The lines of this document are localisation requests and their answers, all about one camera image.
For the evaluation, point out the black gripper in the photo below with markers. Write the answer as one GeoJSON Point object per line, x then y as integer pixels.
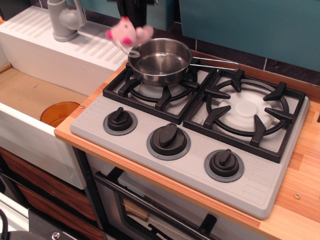
{"type": "Point", "coordinates": [135, 10]}

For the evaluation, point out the pink stuffed pig toy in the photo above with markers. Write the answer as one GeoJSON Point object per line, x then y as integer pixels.
{"type": "Point", "coordinates": [126, 37]}

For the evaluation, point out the stainless steel pan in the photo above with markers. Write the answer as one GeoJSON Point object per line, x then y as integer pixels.
{"type": "Point", "coordinates": [162, 62]}

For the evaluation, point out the grey toy faucet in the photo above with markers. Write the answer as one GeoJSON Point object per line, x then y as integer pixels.
{"type": "Point", "coordinates": [65, 22]}

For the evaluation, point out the black left burner grate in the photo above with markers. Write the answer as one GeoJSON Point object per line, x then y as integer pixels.
{"type": "Point", "coordinates": [171, 103]}

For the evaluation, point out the black burner grate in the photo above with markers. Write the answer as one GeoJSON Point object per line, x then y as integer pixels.
{"type": "Point", "coordinates": [171, 103]}
{"type": "Point", "coordinates": [258, 117]}

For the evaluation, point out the black left stove knob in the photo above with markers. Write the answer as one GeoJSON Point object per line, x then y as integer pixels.
{"type": "Point", "coordinates": [120, 122]}

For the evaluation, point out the black stove knob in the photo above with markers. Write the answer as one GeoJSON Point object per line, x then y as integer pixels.
{"type": "Point", "coordinates": [168, 143]}
{"type": "Point", "coordinates": [224, 166]}
{"type": "Point", "coordinates": [120, 122]}

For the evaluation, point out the white toy sink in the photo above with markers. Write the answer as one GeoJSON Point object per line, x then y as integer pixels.
{"type": "Point", "coordinates": [36, 72]}

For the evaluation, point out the black middle stove knob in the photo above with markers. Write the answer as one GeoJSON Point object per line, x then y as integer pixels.
{"type": "Point", "coordinates": [168, 143]}

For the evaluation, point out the white right burner cap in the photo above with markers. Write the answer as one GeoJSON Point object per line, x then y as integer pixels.
{"type": "Point", "coordinates": [244, 106]}

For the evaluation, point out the black right burner grate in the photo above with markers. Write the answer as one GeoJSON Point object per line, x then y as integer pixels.
{"type": "Point", "coordinates": [258, 117]}

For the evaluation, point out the grey toy stove top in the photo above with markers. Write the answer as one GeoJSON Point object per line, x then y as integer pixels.
{"type": "Point", "coordinates": [254, 193]}

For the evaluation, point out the black right stove knob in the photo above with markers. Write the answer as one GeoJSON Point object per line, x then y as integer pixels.
{"type": "Point", "coordinates": [224, 166]}

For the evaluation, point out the oven door with window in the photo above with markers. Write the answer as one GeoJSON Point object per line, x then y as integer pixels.
{"type": "Point", "coordinates": [147, 225]}

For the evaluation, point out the black oven door handle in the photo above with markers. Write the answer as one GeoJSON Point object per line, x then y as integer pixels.
{"type": "Point", "coordinates": [111, 181]}

